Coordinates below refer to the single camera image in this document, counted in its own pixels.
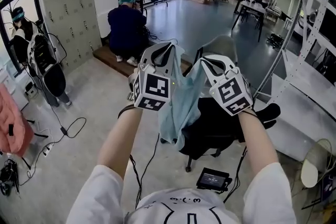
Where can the black and white backpack rig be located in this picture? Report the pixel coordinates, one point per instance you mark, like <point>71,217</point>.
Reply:
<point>50,78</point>

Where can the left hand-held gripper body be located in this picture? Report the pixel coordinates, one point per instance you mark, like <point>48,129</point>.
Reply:
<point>155,89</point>

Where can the grey locker cabinet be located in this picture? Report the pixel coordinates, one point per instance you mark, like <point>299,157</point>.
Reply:
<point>71,15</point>

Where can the brown wooden platform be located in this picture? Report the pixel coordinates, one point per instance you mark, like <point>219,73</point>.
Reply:
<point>110,59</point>

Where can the black wheeled dolly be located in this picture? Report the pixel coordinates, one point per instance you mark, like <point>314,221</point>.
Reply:
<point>274,40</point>

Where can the person's white printed shirt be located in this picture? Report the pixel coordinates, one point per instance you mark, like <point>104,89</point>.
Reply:
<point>99,199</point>

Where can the light blue clothes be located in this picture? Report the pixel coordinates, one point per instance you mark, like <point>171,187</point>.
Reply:
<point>183,107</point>

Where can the pale green armchair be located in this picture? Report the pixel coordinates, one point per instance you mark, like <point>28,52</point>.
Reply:
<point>223,46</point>

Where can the black screen device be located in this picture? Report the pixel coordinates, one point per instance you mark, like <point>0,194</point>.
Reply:
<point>211,179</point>

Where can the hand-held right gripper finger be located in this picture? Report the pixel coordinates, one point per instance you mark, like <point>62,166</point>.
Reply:
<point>228,64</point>
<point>214,74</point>

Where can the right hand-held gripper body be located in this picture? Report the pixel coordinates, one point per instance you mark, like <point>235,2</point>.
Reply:
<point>232,93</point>

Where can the black office chair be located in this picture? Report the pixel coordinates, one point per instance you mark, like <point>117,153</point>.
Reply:
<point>223,126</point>

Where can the white power strip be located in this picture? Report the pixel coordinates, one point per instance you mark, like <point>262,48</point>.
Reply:
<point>46,150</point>

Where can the person's right forearm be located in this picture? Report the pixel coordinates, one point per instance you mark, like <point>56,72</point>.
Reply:
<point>258,144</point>

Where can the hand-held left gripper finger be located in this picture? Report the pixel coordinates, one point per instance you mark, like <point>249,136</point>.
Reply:
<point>148,56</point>
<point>169,65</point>

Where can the black gear bundle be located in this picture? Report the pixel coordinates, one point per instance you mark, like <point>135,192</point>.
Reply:
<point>8,175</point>

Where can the black legged table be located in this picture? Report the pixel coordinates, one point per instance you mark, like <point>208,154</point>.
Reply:
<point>249,6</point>

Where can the white metal shelf rack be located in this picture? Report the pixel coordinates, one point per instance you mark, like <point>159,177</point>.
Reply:
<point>302,102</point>

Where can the person's left forearm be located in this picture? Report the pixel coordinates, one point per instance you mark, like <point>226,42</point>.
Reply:
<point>118,144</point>

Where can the pink padded jacket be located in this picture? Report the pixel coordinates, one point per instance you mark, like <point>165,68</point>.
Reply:
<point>13,126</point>

